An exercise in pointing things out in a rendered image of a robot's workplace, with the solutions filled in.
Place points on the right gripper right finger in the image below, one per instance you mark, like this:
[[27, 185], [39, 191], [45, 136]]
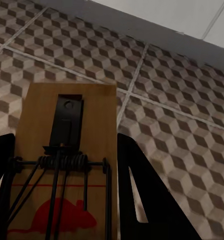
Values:
[[166, 220]]

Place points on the mousetrap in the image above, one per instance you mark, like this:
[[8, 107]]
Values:
[[61, 178]]

